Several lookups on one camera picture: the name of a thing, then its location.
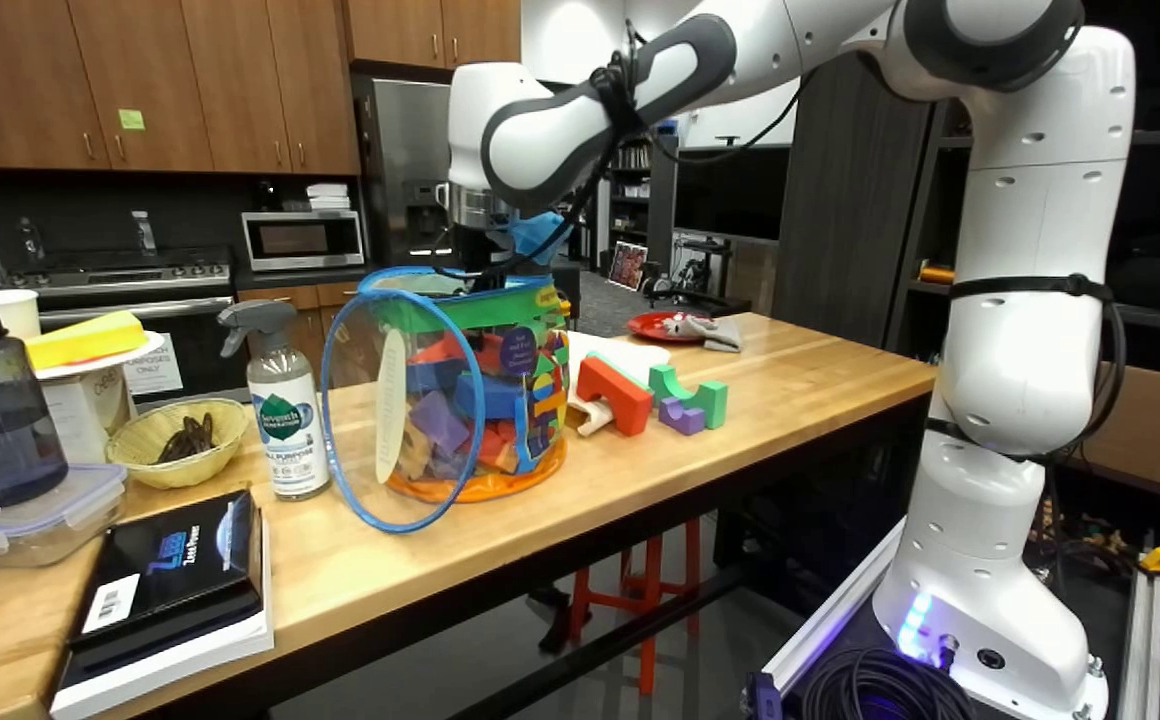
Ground black shelving unit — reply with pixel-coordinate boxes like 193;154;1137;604
885;54;1160;377

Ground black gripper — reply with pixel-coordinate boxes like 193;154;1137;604
453;217;539;293

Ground coiled black cables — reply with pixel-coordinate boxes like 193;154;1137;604
797;650;974;720

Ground stainless steel refrigerator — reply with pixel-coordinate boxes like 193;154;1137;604
350;71;554;280

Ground clear toy bag blue rim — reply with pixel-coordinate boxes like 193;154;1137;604
321;259;576;541

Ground wide wooden wall cabinets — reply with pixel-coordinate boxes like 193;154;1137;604
0;0;362;181

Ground short orange toy block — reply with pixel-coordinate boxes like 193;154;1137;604
470;425;521;474

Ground white cloth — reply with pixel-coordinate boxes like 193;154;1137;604
554;330;677;398

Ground red metal stool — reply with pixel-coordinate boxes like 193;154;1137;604
564;518;712;705

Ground white pot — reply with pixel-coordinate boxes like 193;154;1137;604
40;370;140;474

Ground black and white book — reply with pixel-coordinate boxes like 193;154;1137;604
49;488;279;720

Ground grey crumpled cloth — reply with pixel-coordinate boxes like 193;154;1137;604
668;313;743;355

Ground white aluminium rail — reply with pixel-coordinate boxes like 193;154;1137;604
753;518;913;716

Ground long orange toy block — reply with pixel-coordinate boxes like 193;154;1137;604
408;333;470;374

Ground yellow bowl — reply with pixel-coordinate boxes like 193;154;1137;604
103;398;258;495

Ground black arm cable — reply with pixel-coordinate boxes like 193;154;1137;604
931;268;1130;456

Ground red plate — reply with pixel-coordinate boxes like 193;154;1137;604
625;307;731;351

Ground green notched toy block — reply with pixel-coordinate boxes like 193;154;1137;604
643;361;731;432

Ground black stove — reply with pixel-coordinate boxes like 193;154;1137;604
12;259;239;333

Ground silver microwave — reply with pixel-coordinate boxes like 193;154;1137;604
234;207;372;280

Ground yellow sponge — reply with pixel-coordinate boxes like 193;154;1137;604
21;307;151;382

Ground round purple toy block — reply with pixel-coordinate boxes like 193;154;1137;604
496;330;539;382

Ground white plate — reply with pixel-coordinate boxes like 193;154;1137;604
32;333;173;391

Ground small purple toy block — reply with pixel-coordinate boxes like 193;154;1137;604
655;402;709;440

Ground clear spray bottle green label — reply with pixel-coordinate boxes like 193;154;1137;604
213;298;333;506

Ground clear plastic storage container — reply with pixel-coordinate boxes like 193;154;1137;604
0;461;131;578

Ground brown clump in bowl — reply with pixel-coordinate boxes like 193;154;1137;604
154;411;221;468

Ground blue toy block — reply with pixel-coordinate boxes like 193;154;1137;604
470;377;534;432

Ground natural wood toy block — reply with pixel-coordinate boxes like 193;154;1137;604
561;398;616;440

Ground small white box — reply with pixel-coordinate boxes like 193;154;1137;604
299;181;356;217

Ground narrow wooden wall cabinets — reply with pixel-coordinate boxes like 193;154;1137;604
340;0;524;85

